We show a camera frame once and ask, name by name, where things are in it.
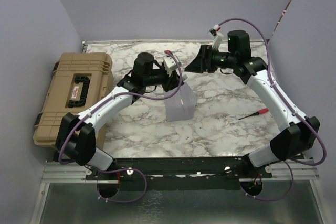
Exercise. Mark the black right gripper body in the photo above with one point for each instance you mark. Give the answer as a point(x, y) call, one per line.
point(212, 55)

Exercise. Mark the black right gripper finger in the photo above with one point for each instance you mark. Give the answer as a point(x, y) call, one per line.
point(194, 70)
point(197, 62)

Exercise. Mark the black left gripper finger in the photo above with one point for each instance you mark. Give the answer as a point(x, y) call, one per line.
point(174, 80)
point(166, 87)

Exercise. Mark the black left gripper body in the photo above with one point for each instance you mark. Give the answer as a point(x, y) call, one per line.
point(166, 77)

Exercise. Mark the grey paper envelope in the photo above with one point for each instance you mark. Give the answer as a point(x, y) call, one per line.
point(182, 105)

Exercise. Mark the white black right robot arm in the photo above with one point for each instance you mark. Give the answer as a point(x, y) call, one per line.
point(296, 129)

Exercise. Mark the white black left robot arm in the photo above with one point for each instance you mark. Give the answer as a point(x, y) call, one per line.
point(76, 139)

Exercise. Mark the tan plastic tool case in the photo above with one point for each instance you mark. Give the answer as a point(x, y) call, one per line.
point(79, 80)

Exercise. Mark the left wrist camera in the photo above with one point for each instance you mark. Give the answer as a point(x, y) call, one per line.
point(170, 65)

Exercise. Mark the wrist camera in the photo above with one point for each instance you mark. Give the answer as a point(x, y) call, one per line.
point(217, 36)
point(170, 65)

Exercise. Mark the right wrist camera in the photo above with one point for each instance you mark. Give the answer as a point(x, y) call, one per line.
point(217, 36)

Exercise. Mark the red handled screwdriver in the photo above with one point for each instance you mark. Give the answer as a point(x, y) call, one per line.
point(259, 112)

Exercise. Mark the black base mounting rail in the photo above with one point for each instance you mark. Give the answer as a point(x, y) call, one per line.
point(193, 173)

